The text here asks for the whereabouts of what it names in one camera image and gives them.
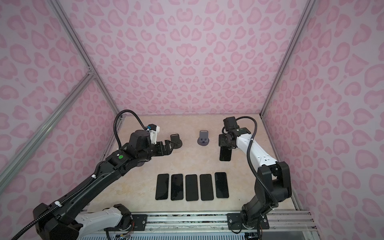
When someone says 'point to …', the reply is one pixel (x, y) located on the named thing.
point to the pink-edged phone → (191, 187)
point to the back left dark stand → (175, 138)
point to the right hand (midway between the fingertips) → (226, 140)
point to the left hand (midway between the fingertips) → (170, 142)
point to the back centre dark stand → (203, 140)
